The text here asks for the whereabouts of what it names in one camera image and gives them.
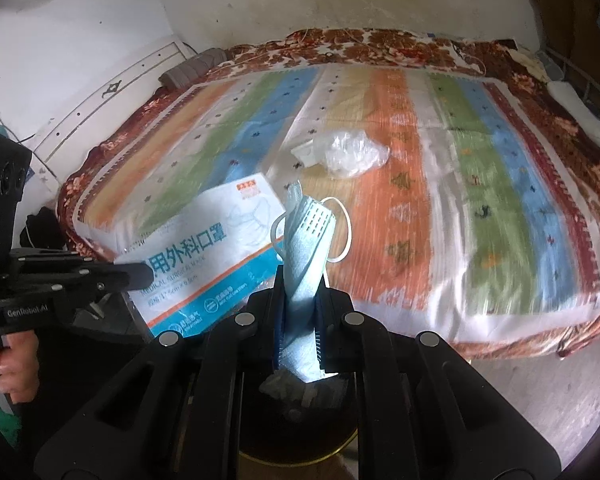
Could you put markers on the person's left hand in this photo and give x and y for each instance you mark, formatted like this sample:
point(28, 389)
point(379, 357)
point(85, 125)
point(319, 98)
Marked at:
point(15, 375)

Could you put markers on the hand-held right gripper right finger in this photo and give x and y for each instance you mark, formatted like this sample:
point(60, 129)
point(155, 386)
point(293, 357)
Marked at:
point(322, 330)

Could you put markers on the grey pillow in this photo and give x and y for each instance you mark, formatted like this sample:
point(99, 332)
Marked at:
point(190, 67)

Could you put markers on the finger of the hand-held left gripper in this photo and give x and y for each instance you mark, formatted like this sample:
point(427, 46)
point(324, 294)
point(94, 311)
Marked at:
point(125, 275)

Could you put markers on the crumpled clear wrappers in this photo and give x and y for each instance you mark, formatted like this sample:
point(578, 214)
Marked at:
point(295, 395)

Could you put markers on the black floor object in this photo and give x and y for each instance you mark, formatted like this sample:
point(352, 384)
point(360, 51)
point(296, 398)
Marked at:
point(45, 227)

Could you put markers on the dark round bin gold rim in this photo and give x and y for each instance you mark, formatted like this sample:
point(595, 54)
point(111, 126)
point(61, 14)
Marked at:
point(300, 440)

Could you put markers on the white decorated bed board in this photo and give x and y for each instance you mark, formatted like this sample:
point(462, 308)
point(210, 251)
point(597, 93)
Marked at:
point(105, 110)

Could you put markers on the white rolled cloth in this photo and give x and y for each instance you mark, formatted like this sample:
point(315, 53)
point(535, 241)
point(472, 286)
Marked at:
point(580, 110)

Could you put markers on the blue face mask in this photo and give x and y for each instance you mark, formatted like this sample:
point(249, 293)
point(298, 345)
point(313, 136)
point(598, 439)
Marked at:
point(300, 285)

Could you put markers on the striped colourful blanket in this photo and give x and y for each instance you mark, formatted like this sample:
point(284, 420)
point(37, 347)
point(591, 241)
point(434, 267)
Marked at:
point(405, 260)
point(380, 42)

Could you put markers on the crumpled clear plastic bag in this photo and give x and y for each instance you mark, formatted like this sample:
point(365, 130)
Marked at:
point(352, 155)

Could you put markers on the white face mask package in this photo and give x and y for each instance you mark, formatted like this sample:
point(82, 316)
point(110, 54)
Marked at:
point(205, 270)

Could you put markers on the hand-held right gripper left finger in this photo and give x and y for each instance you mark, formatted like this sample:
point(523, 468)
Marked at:
point(279, 310)

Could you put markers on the white paper piece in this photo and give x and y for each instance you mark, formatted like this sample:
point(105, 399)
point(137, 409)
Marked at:
point(307, 155)

